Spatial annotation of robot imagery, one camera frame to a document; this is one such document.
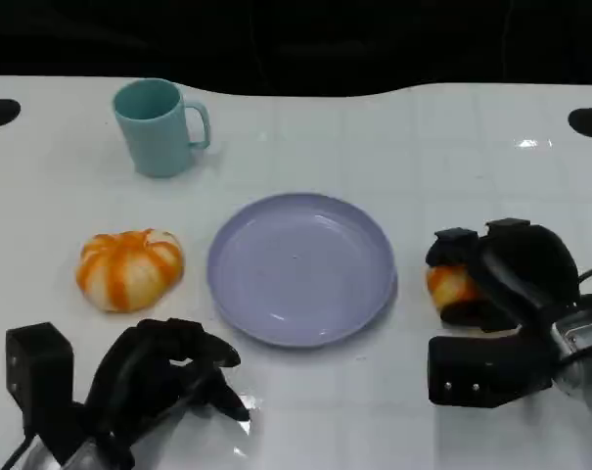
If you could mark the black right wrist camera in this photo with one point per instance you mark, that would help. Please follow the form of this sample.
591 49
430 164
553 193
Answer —
486 372

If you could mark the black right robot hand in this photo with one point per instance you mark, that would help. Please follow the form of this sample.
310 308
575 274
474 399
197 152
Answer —
520 264

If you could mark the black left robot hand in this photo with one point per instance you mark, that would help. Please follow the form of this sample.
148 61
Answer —
134 377

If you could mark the orange and white toy bread roll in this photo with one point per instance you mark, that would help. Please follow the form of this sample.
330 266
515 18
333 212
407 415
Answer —
449 286
129 271

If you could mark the black cloth backdrop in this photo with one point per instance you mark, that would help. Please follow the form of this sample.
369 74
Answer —
295 39

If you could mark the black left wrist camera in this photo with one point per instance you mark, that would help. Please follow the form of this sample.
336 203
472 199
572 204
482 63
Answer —
38 362

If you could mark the lilac plate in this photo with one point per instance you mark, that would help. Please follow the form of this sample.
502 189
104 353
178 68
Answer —
300 269

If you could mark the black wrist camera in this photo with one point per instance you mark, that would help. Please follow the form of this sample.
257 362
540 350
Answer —
486 372
38 362

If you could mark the pale green mug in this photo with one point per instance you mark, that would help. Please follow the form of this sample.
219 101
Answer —
153 132

